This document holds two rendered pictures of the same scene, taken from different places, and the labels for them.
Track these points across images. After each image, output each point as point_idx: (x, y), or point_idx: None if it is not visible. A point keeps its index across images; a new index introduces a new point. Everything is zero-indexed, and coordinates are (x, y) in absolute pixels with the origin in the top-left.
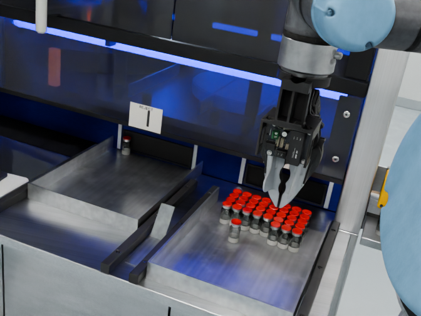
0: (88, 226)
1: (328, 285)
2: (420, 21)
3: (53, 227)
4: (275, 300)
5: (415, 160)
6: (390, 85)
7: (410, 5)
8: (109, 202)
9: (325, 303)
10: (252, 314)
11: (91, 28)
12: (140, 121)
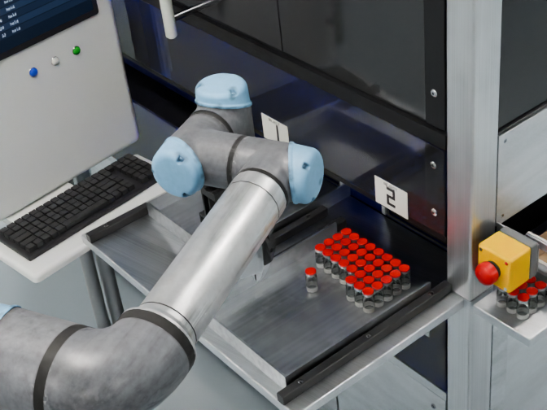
0: None
1: (370, 355)
2: (225, 177)
3: (152, 252)
4: (299, 361)
5: None
6: (464, 141)
7: (215, 165)
8: None
9: (348, 373)
10: (263, 370)
11: (220, 31)
12: (272, 134)
